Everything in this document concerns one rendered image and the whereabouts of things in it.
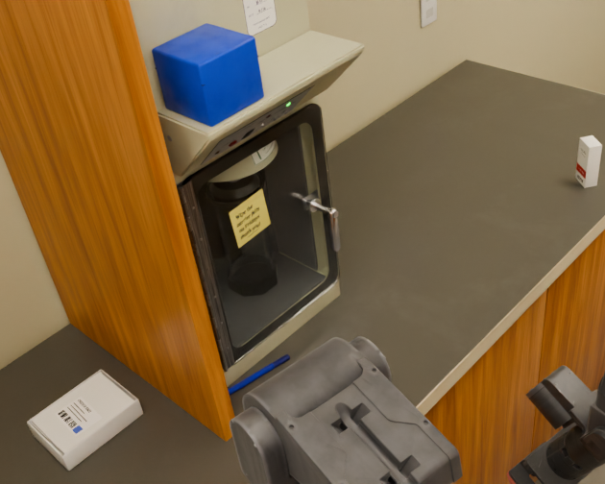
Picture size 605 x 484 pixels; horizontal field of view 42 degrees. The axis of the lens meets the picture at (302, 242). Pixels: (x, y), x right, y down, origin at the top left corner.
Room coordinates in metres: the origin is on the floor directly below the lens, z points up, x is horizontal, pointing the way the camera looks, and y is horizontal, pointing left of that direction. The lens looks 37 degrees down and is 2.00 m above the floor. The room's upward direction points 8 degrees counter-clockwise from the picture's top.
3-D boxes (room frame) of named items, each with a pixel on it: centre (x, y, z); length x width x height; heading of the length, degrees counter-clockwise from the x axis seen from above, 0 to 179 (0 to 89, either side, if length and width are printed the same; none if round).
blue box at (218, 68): (0.99, 0.09, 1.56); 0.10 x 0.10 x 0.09; 42
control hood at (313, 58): (1.06, 0.02, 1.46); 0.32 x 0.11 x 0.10; 132
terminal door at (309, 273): (1.09, 0.05, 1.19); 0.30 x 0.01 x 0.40; 131
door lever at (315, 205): (1.14, -0.05, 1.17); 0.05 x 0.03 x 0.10; 41
